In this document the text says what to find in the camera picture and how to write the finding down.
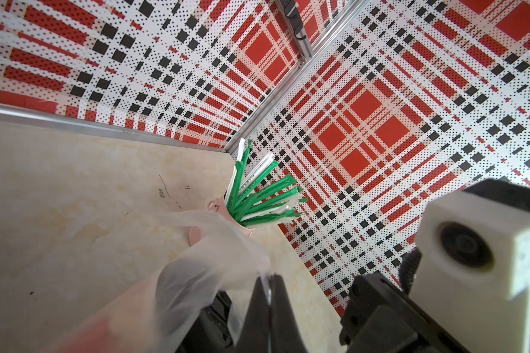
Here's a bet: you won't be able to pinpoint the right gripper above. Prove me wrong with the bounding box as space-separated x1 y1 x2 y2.
339 274 468 352

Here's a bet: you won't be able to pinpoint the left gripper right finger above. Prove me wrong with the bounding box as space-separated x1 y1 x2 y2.
269 274 307 352

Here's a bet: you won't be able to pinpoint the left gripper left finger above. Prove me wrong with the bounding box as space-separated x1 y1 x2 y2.
235 278 270 353

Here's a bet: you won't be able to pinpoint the clear plastic carrier bag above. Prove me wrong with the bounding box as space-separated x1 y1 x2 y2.
39 209 272 353

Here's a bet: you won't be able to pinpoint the red milk tea cup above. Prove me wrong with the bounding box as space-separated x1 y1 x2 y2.
47 271 160 352

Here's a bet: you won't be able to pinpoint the green white wrapped straws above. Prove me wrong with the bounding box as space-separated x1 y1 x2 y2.
224 138 308 228

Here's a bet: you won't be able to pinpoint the pink straw holder cup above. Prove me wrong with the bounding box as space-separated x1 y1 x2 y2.
188 198 255 247

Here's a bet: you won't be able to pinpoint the black wall hook rail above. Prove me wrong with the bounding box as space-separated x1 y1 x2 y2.
278 0 307 41

